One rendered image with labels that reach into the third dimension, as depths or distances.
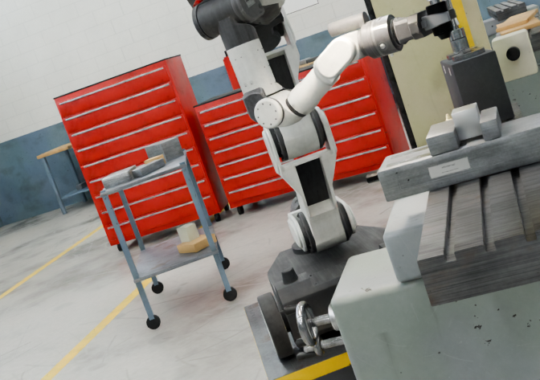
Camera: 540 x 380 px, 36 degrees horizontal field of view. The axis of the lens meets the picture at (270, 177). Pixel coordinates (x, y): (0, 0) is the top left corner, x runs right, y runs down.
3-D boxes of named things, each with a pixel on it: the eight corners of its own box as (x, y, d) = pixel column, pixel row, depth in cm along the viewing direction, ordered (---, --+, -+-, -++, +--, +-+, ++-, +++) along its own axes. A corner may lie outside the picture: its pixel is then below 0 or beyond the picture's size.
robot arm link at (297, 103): (325, 90, 199) (279, 141, 210) (342, 82, 208) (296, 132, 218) (296, 59, 201) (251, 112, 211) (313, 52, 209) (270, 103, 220)
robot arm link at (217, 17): (211, 57, 212) (191, 6, 210) (228, 51, 220) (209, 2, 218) (248, 41, 206) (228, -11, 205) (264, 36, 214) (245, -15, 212)
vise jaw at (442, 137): (431, 157, 172) (425, 138, 171) (435, 141, 186) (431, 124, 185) (459, 149, 170) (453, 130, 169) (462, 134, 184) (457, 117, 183)
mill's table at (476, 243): (430, 307, 133) (415, 261, 132) (447, 149, 250) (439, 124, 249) (578, 271, 126) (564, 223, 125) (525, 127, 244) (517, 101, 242)
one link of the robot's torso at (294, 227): (295, 246, 288) (283, 210, 286) (349, 226, 289) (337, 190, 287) (304, 259, 267) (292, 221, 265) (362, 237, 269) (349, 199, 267)
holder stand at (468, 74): (471, 131, 222) (449, 60, 219) (458, 121, 243) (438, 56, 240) (515, 117, 220) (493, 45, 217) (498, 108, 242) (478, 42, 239)
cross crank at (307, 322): (293, 358, 208) (278, 315, 206) (302, 338, 219) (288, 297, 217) (353, 344, 203) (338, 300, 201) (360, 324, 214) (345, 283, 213)
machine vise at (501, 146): (386, 202, 177) (370, 154, 175) (394, 185, 191) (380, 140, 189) (554, 157, 165) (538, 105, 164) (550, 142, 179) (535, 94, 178)
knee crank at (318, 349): (296, 365, 227) (289, 345, 226) (300, 356, 233) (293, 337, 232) (373, 348, 221) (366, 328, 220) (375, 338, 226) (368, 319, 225)
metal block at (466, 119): (459, 140, 174) (451, 114, 173) (460, 135, 179) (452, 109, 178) (484, 133, 172) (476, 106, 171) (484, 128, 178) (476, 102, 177)
